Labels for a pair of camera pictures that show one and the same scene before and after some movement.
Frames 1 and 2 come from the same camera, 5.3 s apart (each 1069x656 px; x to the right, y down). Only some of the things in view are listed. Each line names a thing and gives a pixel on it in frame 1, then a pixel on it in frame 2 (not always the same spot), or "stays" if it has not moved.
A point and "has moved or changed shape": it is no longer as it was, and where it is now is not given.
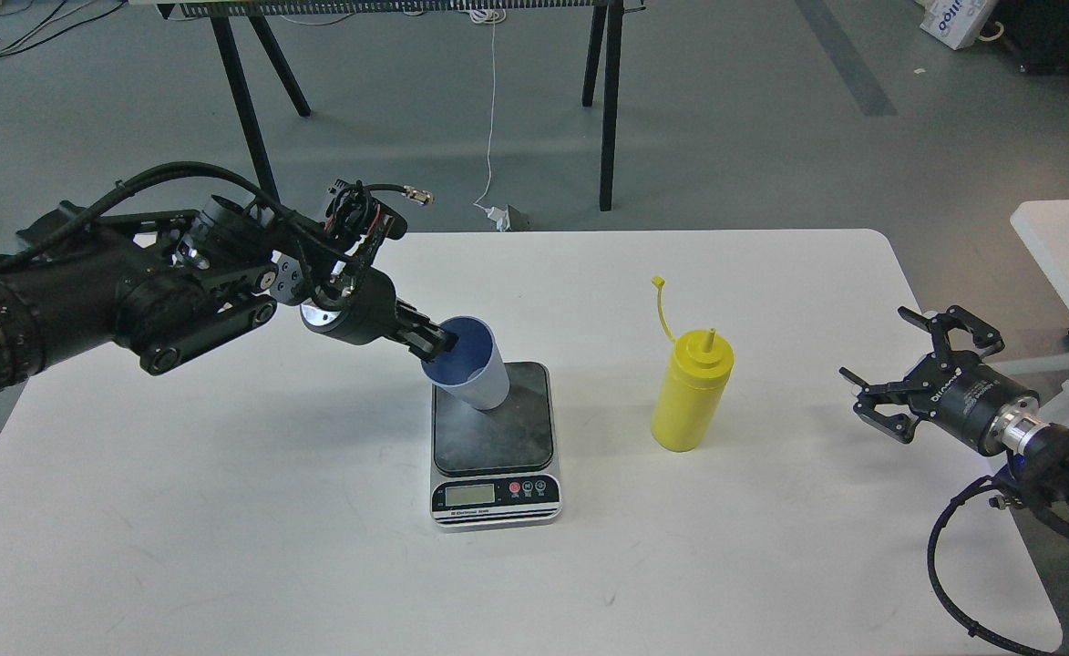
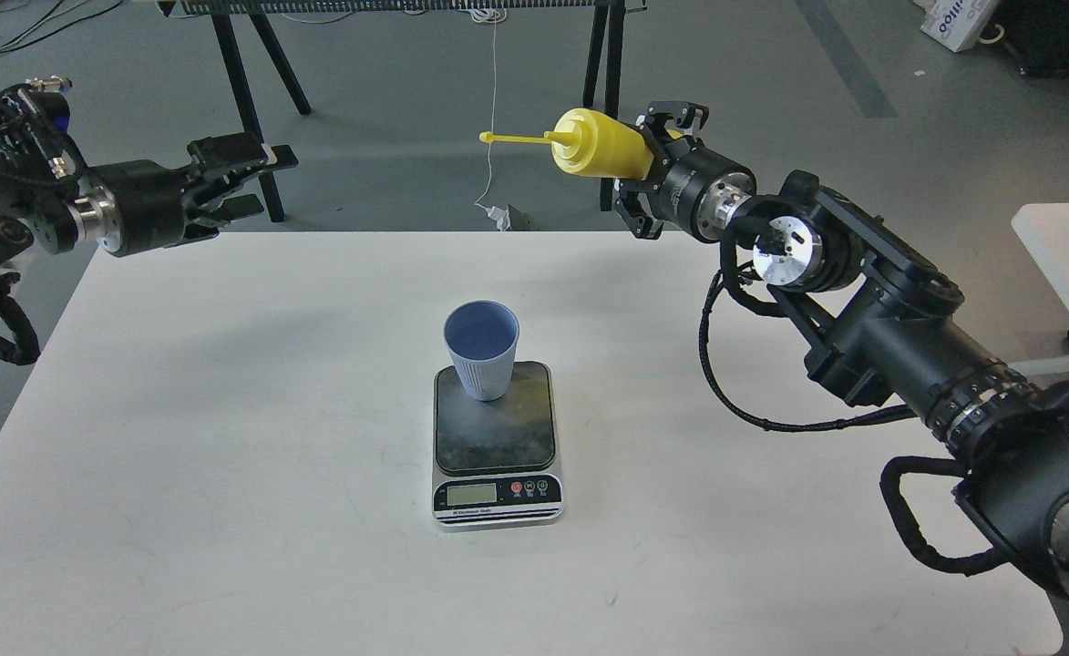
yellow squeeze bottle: [693, 383] → [586, 143]
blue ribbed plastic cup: [477, 369] has moved or changed shape
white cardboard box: [956, 23] stays
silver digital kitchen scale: [495, 467] stays
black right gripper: [955, 392] → [697, 189]
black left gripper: [362, 307] → [149, 197]
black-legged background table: [217, 10] stays
